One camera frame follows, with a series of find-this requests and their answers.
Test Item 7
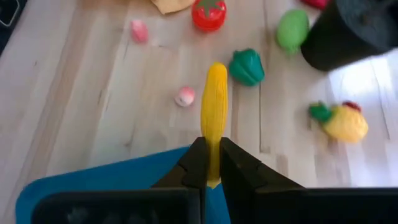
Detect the yellow toy corn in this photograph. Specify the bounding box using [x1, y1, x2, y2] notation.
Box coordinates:
[200, 62, 229, 190]

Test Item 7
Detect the yellow toy pineapple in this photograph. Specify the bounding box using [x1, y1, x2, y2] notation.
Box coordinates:
[308, 101, 370, 144]

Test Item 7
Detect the dark green toy bell pepper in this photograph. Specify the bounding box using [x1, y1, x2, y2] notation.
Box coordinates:
[228, 48, 266, 87]

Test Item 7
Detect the small red toy strawberry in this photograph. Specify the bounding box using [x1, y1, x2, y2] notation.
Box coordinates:
[341, 100, 363, 113]

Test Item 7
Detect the red toy tomato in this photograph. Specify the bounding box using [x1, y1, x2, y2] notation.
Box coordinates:
[191, 0, 228, 33]

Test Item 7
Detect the blue plastic tupperware container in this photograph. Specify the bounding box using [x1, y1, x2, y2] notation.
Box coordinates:
[14, 145, 231, 224]

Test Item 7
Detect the light green toy vegetable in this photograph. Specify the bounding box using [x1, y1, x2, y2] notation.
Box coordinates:
[275, 8, 311, 55]

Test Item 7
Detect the pink and white toy vegetable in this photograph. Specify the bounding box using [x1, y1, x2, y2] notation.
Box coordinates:
[174, 86, 197, 108]

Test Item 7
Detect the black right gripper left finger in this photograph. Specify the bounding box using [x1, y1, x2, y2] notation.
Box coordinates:
[30, 136, 208, 224]

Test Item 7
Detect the red cloth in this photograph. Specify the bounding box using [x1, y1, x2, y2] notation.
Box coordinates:
[300, 0, 330, 10]

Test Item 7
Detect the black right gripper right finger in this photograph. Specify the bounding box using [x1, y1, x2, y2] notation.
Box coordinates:
[219, 136, 398, 224]

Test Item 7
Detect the yellow cloth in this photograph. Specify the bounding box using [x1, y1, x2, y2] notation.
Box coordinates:
[150, 0, 197, 16]

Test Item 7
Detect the green potted plant black pot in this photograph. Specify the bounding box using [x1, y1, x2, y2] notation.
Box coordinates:
[300, 0, 398, 72]

